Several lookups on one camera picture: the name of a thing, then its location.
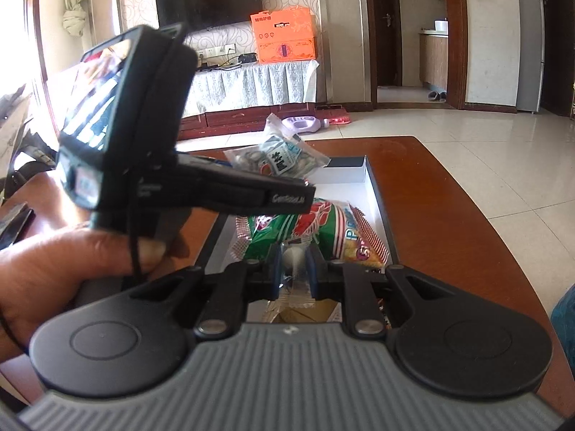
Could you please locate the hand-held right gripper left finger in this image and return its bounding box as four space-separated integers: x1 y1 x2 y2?
128 249 284 339

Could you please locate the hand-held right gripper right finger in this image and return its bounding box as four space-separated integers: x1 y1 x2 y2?
304 243 456 339

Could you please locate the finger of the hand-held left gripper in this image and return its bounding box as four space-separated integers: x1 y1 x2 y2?
173 152 316 215

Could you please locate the clear pink snack packet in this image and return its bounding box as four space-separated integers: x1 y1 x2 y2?
279 239 316 308

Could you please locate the brown paper snack packet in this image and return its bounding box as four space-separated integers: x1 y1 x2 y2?
263 298 344 325

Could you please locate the green snack bag red label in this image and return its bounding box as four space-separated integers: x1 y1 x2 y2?
231 198 360 263

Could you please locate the clear snack packet blue label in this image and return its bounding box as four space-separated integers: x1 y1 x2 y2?
223 113 332 181

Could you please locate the grey shallow box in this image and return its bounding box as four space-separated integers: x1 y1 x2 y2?
191 156 401 279

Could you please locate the person's left hand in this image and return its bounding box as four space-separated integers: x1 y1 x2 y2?
0 222 190 363

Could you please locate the yellow and red snack bag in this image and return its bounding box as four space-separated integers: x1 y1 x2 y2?
339 204 391 272

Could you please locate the wooden television cabinet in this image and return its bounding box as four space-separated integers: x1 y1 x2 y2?
177 101 346 141

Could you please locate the purple and white bottle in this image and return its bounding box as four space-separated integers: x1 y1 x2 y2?
281 116 331 134

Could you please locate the white patterned cabinet cloth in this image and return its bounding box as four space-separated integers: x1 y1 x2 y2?
186 59 319 115

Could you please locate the pink floor scale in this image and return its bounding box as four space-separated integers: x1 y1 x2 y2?
314 104 352 125

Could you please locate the pale tied curtain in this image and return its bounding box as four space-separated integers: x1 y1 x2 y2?
60 0 93 39

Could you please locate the dark bag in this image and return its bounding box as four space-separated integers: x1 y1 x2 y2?
0 83 61 207

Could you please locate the orange cardboard box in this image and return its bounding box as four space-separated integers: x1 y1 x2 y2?
250 6 319 64

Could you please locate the wooden kitchen cabinet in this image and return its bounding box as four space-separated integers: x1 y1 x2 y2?
419 31 449 93

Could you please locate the teal cloth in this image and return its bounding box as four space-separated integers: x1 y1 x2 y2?
550 282 575 355

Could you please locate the grey refrigerator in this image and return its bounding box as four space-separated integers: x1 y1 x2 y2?
516 0 546 114

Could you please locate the white wall socket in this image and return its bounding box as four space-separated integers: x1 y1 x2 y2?
198 44 236 59

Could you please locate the dark wooden door with handle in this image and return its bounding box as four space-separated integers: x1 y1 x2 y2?
376 0 400 87

